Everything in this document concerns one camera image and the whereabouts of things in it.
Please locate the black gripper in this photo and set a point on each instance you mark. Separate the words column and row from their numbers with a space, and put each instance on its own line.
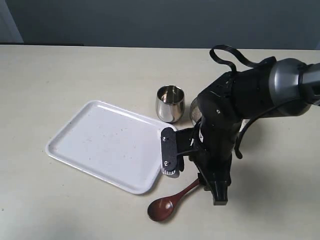
column 216, row 133

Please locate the brown wooden spoon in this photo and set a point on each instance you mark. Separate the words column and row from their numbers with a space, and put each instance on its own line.
column 162, row 208

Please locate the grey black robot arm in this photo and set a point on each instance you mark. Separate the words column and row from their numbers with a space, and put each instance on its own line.
column 275, row 88

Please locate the steel bowl of rice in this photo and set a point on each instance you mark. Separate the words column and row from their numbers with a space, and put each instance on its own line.
column 194, row 112

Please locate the small stainless steel cup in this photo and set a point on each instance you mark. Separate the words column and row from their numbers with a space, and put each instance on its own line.
column 170, row 103

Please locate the white rectangular plastic tray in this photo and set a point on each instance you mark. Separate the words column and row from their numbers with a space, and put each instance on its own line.
column 112, row 144

